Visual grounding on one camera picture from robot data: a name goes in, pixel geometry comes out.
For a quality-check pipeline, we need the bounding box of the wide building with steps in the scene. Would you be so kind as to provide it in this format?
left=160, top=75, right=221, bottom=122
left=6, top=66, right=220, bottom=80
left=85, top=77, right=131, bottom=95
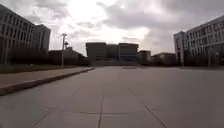
left=85, top=41, right=140, bottom=67

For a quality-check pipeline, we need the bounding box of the small dark building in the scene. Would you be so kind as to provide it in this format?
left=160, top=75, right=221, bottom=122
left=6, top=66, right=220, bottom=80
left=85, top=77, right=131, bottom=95
left=137, top=49, right=152, bottom=65

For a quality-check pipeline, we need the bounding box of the grey paved plaza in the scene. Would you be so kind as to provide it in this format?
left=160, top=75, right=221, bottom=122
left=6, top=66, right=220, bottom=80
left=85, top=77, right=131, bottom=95
left=0, top=65, right=224, bottom=128

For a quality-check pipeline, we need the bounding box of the low dark building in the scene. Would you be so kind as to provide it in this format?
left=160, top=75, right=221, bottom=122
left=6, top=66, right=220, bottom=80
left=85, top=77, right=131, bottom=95
left=48, top=46, right=90, bottom=66

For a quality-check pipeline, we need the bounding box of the lamp pole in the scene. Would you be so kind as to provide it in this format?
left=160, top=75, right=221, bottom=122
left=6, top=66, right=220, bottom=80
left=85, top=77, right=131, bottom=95
left=60, top=32, right=69, bottom=69

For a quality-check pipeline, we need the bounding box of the low long building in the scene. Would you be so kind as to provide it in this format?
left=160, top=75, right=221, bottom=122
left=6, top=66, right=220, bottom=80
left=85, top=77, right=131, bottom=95
left=151, top=52, right=178, bottom=66

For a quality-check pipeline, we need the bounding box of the grey stone kerb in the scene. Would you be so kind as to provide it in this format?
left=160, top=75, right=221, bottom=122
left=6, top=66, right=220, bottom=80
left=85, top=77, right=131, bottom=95
left=0, top=67, right=96, bottom=97

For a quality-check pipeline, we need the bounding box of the reddish paved strip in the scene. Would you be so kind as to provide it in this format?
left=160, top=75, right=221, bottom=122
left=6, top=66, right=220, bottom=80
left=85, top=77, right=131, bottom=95
left=0, top=67, right=93, bottom=89

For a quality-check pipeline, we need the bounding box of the grass strip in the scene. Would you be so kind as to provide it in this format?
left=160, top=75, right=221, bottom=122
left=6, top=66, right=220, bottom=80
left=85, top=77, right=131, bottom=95
left=0, top=63, right=81, bottom=75

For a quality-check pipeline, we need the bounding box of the pale multi-storey building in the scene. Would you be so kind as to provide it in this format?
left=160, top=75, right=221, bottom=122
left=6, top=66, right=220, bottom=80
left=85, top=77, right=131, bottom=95
left=173, top=14, right=224, bottom=67

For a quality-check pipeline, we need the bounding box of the large grey multi-storey building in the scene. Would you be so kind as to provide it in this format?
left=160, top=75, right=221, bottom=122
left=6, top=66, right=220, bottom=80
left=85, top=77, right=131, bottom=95
left=0, top=3, right=52, bottom=65

